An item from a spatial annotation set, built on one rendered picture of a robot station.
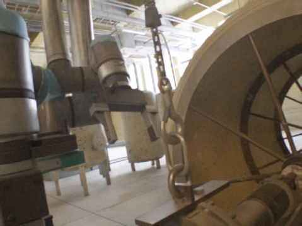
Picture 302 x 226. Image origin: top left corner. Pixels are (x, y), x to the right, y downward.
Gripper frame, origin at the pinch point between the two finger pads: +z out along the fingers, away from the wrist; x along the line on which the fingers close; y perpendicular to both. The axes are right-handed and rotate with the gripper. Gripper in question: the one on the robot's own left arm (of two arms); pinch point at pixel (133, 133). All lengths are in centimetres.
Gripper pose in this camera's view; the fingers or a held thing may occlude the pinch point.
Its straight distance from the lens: 61.1
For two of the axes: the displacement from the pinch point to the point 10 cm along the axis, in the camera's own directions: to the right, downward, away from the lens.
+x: 7.9, 0.1, 6.1
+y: 5.3, -5.2, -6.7
